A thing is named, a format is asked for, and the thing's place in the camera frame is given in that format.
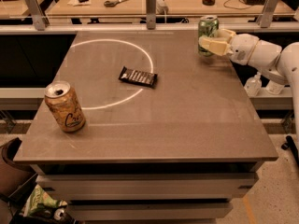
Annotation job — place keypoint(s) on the white power adapter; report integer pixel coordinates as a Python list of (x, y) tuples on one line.
[(161, 7)]

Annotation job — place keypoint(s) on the right metal bracket post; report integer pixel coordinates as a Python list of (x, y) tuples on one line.
[(265, 18)]

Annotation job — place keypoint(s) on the green chip bag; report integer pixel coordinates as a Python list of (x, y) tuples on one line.
[(40, 204)]

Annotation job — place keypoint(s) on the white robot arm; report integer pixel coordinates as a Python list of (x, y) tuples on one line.
[(271, 60)]

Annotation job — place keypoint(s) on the black chair caster leg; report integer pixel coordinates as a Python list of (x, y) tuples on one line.
[(289, 143)]

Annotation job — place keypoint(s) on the scissors on desk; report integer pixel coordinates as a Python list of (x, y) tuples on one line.
[(113, 3)]

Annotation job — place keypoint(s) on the orange LaCroix can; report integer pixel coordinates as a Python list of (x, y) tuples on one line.
[(62, 101)]

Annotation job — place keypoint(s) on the clear sanitizer bottle far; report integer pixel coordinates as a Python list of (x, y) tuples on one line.
[(274, 88)]

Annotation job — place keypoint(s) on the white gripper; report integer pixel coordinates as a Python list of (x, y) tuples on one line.
[(244, 48)]

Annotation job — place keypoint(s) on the dark chocolate bar wrapper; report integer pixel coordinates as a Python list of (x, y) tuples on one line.
[(136, 77)]

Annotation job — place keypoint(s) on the brown bin on floor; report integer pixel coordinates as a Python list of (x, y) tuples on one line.
[(15, 179)]

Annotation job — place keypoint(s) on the clear sanitizer bottle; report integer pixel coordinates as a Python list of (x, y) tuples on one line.
[(274, 88), (253, 85)]

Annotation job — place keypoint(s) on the green soda can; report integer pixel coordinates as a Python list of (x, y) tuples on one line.
[(208, 25)]

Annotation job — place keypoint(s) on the middle metal bracket post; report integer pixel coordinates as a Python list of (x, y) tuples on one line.
[(151, 14)]

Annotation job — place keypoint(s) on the clear sanitizer bottle near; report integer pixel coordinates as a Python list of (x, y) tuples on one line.
[(253, 85)]

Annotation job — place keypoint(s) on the metal bracket post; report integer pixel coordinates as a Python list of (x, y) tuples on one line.
[(151, 14), (40, 21), (265, 18)]

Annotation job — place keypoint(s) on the left metal bracket post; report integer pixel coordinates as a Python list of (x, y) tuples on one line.
[(40, 21)]

